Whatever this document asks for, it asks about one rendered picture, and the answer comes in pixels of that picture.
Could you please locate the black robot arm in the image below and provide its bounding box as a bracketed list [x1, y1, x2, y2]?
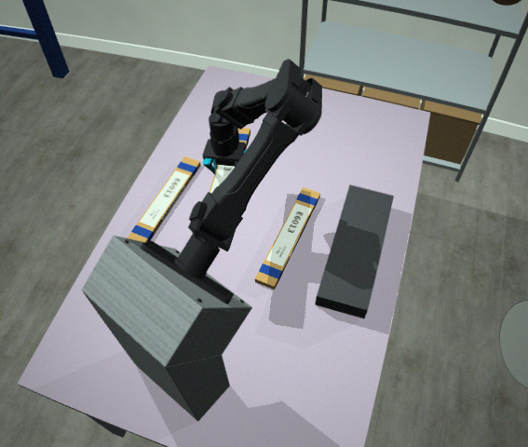
[141, 59, 322, 304]

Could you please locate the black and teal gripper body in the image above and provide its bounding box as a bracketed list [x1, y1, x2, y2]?
[203, 134, 246, 167]

